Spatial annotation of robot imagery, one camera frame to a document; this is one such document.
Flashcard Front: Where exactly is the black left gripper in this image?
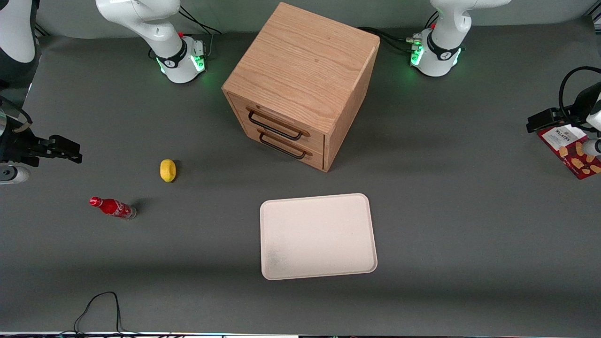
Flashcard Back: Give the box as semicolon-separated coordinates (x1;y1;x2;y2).
526;83;601;156

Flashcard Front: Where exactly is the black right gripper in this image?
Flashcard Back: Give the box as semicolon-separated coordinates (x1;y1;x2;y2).
0;123;83;184

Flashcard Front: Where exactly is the red cookie box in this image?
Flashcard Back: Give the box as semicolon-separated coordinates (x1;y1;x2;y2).
537;123;601;180

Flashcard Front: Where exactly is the pale pink plastic tray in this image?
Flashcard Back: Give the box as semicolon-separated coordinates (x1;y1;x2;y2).
260;193;378;281

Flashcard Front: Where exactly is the red cola bottle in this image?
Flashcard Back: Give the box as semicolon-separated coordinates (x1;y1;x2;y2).
89;196;137;220

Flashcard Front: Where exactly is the yellow lemon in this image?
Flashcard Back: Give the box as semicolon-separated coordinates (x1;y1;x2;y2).
160;159;177;183

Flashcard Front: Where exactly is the wooden drawer front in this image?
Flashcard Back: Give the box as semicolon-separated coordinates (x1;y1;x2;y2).
243;126;325;171
227;93;326;152

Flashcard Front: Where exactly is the oak wooden drawer cabinet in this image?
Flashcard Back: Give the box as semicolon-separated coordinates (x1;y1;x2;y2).
222;2;381;173

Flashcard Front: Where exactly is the black left gripper cable loop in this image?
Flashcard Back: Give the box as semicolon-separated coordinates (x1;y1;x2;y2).
558;66;601;123

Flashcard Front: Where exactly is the thin black looped cable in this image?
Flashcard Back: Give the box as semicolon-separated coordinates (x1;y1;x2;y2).
73;291;141;335

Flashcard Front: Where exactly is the black right arm base cable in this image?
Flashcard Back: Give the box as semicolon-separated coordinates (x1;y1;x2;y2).
178;6;223;57

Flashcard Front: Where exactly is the black arm base cable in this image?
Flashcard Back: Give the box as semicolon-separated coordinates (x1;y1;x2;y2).
178;6;223;57
357;26;416;54

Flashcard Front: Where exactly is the black left arm base cable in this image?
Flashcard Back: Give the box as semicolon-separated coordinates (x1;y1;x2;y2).
357;26;416;54

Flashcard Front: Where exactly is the black metal drawer handle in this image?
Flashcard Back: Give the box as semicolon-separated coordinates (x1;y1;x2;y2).
247;107;311;141
258;129;313;160

